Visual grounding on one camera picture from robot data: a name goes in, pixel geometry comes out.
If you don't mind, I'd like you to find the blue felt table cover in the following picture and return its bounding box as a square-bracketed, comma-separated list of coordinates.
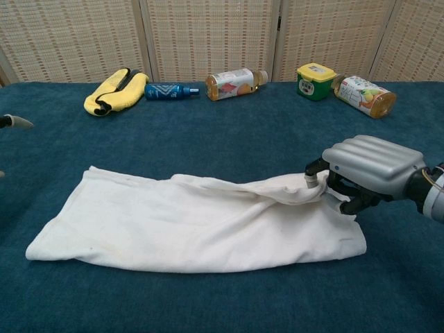
[0, 81, 444, 333]

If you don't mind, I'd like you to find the woven folding screen panel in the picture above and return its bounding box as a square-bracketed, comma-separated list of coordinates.
[138, 0, 282, 83]
[369, 0, 444, 83]
[272, 0, 400, 83]
[0, 0, 155, 84]

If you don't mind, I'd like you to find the tea bottle with red label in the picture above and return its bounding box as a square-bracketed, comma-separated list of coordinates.
[204, 67, 270, 102]

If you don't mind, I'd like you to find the blue spray bottle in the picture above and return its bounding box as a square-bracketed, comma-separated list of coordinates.
[144, 82, 201, 102]

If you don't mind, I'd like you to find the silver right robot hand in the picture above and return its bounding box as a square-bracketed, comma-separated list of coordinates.
[304, 134, 427, 216]

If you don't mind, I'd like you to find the green tub with yellow lid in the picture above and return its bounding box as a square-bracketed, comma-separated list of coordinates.
[296, 62, 337, 102]

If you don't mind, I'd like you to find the right arm wire bundle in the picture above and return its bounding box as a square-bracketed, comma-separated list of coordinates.
[421, 162, 444, 188]

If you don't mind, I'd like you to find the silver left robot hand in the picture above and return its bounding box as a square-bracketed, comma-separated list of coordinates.
[0, 113, 35, 178]

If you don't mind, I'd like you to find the white T-shirt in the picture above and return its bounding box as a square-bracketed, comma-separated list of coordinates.
[26, 165, 368, 274]

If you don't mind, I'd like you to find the yellow cloth mitt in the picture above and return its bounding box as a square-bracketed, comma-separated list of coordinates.
[83, 68, 151, 118]

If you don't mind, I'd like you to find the tea bottle with fruit label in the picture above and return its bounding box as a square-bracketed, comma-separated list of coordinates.
[331, 74, 398, 121]

